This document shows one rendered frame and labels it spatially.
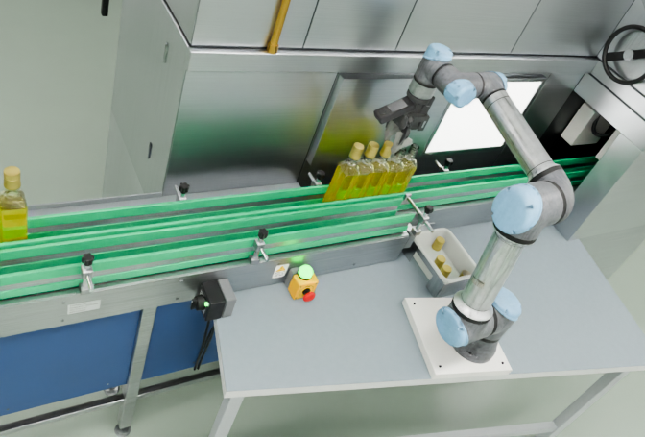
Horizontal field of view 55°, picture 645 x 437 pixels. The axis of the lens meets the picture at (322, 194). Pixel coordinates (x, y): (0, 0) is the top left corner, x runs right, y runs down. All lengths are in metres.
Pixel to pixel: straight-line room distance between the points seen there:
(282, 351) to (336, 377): 0.17
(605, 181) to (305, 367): 1.42
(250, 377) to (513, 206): 0.81
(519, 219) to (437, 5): 0.71
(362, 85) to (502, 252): 0.65
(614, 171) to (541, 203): 1.06
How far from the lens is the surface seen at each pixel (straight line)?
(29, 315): 1.68
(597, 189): 2.64
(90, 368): 2.00
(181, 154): 1.81
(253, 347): 1.78
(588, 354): 2.36
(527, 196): 1.54
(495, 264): 1.66
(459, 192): 2.29
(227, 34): 1.62
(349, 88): 1.87
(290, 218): 1.86
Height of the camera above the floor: 2.20
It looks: 39 degrees down
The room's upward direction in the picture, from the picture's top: 23 degrees clockwise
